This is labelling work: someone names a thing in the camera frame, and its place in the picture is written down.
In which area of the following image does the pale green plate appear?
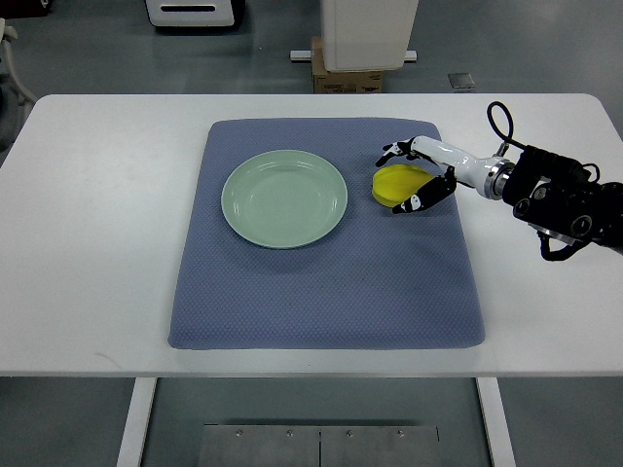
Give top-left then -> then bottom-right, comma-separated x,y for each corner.
221,150 -> 348,249

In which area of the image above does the white pedestal cabinet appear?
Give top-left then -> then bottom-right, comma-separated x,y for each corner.
320,0 -> 419,72

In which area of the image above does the white table frame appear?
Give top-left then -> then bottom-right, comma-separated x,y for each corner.
117,377 -> 519,466

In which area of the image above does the brown cardboard box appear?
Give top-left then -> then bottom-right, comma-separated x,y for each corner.
311,36 -> 384,94

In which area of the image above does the blue textured mat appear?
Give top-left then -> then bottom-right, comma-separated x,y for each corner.
166,117 -> 488,351

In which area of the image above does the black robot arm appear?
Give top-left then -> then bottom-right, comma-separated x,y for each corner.
484,101 -> 622,262

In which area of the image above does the white chair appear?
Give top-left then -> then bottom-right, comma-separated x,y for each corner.
1,18 -> 38,152

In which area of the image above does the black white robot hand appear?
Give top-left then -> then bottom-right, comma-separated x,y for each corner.
376,136 -> 514,214

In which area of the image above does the grey floor socket cover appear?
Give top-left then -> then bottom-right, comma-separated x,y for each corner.
448,73 -> 475,90

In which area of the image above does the white machine with slot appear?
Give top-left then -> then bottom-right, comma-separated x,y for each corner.
145,0 -> 236,27

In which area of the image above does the yellow starfruit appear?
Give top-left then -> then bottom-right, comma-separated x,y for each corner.
372,164 -> 434,207

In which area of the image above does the grey metal floor plate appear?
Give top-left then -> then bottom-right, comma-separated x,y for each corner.
199,424 -> 442,466

